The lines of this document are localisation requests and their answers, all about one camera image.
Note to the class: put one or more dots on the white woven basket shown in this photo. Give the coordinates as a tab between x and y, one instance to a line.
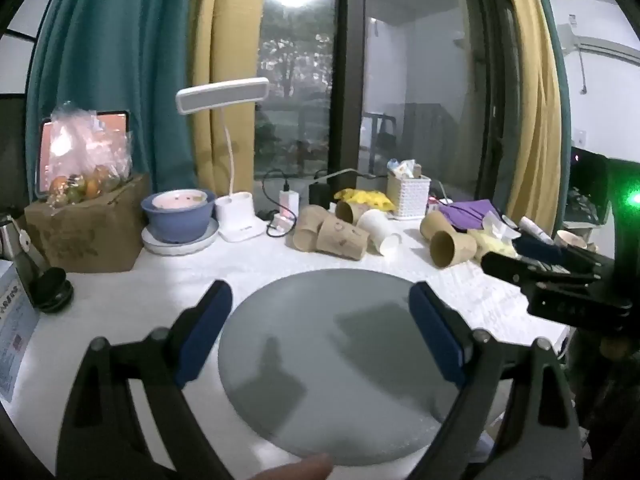
409	197

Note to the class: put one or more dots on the white tube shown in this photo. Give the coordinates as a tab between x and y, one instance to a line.
536	230

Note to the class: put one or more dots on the cardboard box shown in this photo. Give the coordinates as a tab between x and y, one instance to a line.
85	237

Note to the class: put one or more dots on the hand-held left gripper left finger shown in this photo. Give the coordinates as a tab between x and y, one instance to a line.
204	331

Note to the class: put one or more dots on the person's left hand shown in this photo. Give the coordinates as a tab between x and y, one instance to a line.
295	469

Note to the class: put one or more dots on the black round case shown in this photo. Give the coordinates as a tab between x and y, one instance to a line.
50	289

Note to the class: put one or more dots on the white charger plug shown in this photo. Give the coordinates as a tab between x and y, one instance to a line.
288	205

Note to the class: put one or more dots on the blue bowl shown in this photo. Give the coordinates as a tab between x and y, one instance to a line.
175	222

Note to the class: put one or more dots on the yellow cloth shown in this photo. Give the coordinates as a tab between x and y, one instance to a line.
367	198

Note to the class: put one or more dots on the white air conditioner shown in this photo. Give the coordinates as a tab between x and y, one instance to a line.
605	46

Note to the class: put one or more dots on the white paper cup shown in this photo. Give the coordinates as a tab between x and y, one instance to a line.
379	230

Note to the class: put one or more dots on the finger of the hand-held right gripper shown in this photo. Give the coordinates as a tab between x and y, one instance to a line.
533	248
510	265

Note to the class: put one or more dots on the pink lid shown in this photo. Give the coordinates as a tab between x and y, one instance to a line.
179	200

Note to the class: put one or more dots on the white desk lamp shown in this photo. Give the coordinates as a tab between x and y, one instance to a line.
225	94

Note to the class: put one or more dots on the black power adapter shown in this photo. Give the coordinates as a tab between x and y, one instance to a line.
320	194

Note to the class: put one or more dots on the white plate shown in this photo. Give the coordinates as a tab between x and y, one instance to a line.
210	240

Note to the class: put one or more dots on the brown paper cup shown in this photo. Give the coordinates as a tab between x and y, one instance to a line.
452	249
306	230
352	211
343	241
433	223

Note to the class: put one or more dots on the grey round mat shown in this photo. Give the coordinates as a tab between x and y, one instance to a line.
330	360

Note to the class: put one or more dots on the plastic bag of fruit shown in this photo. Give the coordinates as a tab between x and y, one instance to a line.
85	160

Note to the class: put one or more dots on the yellow crumpled paper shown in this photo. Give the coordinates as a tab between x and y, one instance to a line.
495	246

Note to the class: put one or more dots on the yellow curtain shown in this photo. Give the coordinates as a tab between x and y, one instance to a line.
535	110
230	35

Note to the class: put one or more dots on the purple cloth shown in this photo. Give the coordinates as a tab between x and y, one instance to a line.
470	212

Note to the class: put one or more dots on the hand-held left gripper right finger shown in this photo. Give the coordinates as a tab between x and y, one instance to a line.
438	333

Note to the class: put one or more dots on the blue and white box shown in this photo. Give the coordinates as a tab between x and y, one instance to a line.
14	330

